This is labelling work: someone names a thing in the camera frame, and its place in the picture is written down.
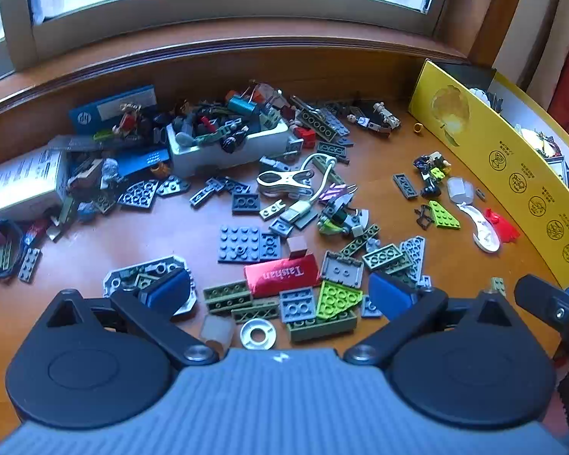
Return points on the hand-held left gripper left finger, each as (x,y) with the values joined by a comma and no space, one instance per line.
(168,290)

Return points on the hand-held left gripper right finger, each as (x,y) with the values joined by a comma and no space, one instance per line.
(389,294)

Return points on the pale correction tape shell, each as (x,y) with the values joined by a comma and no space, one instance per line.
(481,232)

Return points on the yellow cardboard box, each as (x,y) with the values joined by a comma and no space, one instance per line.
(483,128)

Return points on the white cardboard box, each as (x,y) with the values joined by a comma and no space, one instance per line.
(23,185)

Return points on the wooden desktop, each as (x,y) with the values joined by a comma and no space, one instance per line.
(99,241)

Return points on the pale green plate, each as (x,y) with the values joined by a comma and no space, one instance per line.
(384,258)

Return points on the silver octagonal plate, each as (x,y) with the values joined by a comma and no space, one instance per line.
(123,277)

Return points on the grey inverted plate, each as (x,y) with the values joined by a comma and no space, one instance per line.
(342,270)

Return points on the large lime wedge plate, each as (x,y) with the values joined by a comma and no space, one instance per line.
(336,298)

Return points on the short olive brick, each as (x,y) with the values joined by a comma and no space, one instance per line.
(227,296)

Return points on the translucent plastic block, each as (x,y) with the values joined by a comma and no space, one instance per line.
(216,331)

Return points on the long olive brick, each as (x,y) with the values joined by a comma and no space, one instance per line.
(322,329)

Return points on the red toy cape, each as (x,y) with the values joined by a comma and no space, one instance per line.
(502,227)

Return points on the blue studded plate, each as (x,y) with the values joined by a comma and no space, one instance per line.
(239,244)

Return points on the green toy vehicle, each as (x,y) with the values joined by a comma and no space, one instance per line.
(336,220)

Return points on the metal washer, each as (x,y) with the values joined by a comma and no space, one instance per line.
(247,336)

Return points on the blue-grey square brick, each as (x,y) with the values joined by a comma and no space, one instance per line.
(298,305)

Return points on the small lime wedge plate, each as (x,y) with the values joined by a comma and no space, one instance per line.
(443,218)

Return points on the dark blue wedge plate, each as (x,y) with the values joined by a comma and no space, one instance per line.
(140,194)

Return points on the white and red cube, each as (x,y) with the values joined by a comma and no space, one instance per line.
(298,245)

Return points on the small grey plate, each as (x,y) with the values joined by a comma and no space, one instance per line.
(405,186)

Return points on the red candy packet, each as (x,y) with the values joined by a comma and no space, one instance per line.
(279,275)

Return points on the scattered pile of toy bricks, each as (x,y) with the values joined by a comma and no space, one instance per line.
(246,201)

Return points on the clear plastic piece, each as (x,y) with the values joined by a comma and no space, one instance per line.
(461,189)

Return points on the blue dotted card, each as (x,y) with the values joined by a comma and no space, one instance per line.
(147,160)

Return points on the dark minifigure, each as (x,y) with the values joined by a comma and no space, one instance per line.
(429,163)

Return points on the white plastic clip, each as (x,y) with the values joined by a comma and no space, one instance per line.
(284,181)

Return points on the red minifigure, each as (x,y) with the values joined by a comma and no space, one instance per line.
(130,121)

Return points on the white plastic tray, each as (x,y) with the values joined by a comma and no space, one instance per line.
(265,144)

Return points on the blue cardboard box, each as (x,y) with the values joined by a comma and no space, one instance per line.
(99,113)

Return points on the wooden window surround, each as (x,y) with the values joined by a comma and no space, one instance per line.
(194,76)

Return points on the cream and red curtain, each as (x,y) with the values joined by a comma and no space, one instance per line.
(540,33)

